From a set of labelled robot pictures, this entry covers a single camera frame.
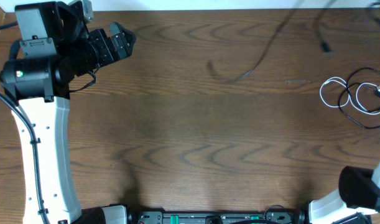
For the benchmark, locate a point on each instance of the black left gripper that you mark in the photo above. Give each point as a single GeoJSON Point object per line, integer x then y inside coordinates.
{"type": "Point", "coordinates": [125, 50]}

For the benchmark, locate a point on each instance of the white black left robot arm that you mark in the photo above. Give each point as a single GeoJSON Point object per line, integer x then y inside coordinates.
{"type": "Point", "coordinates": [55, 47]}

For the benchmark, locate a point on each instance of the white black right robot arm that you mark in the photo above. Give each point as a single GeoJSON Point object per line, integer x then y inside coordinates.
{"type": "Point", "coordinates": [354, 201]}

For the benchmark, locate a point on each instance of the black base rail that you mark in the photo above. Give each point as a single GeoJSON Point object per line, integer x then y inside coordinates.
{"type": "Point", "coordinates": [269, 216]}

